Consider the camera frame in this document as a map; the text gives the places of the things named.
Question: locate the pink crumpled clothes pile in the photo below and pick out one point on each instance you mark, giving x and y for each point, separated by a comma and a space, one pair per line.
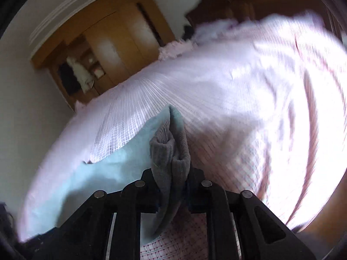
175, 49

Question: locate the black garment by headboard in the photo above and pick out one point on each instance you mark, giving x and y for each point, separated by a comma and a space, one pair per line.
188, 32

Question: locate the black hanging garment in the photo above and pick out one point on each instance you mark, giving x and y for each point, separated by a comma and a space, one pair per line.
67, 82

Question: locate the pink checked bed sheet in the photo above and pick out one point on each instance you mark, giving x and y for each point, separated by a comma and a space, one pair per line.
263, 106

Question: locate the wooden wardrobe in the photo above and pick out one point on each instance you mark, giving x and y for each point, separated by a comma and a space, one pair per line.
111, 39

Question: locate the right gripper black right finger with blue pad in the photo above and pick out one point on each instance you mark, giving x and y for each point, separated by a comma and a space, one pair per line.
239, 225

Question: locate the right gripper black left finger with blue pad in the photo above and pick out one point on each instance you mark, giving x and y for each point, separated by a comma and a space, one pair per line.
106, 226

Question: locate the lilac ruffled pillow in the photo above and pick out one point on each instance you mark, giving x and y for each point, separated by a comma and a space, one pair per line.
208, 31

